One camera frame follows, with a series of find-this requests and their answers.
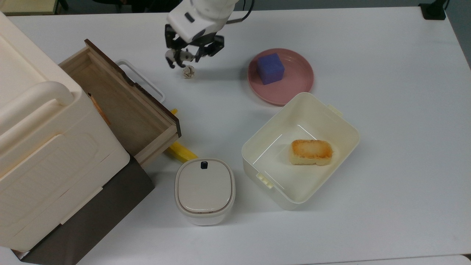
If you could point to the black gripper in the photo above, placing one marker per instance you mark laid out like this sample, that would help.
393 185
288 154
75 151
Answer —
191 43

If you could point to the black and white panda toy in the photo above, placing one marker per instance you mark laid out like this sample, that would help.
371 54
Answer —
187 56

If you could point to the yellow toy banana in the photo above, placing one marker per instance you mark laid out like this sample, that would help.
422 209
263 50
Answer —
182 151

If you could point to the toasted bread toy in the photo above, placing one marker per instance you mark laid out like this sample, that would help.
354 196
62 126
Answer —
311 151

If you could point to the dark brown drawer cabinet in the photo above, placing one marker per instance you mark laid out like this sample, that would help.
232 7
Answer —
92 221

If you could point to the crumpled white paper ball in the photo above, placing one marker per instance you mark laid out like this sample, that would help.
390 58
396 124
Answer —
188 71

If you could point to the purple cube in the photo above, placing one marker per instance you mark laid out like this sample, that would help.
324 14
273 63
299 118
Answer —
270 68

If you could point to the pink plate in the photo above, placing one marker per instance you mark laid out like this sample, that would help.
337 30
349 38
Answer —
294 84

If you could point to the cream open plastic bin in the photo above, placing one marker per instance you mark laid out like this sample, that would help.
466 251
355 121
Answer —
272 162

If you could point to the small cream lidded trash can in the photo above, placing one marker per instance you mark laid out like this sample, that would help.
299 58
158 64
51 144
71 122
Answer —
204 187

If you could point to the tan board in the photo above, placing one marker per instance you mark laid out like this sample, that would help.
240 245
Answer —
25 6

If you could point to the black clamp stand base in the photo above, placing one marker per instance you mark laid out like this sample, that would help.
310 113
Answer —
434 13

